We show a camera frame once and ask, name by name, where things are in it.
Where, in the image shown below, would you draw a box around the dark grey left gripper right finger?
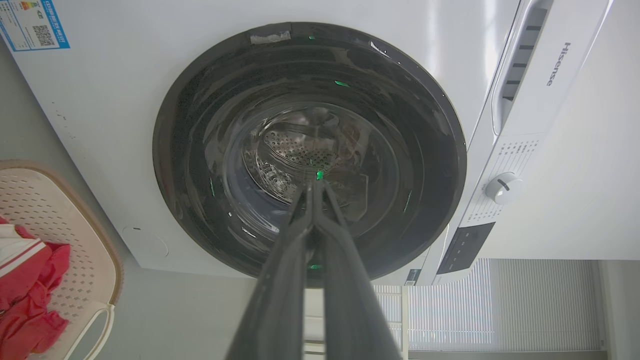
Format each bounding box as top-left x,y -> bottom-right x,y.
313,181 -> 403,360

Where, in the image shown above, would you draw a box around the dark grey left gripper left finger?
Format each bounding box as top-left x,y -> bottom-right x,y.
226,182 -> 315,360

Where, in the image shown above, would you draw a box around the beige perforated laundry basket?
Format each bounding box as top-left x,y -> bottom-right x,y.
0,160 -> 124,360

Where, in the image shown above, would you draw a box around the white vertical window blinds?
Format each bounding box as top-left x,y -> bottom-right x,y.
372,258 -> 607,353

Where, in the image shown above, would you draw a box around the round dark washing machine door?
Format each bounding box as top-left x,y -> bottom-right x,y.
152,21 -> 468,288

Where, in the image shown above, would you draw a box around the white round control knob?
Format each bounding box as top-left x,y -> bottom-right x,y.
485,172 -> 522,205

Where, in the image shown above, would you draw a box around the white Hisense washing machine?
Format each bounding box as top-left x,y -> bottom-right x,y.
0,0 -> 614,287

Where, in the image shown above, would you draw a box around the red and white garment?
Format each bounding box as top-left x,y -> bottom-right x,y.
0,216 -> 71,360

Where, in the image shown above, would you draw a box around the blue energy label sticker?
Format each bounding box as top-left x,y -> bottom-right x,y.
0,0 -> 71,52

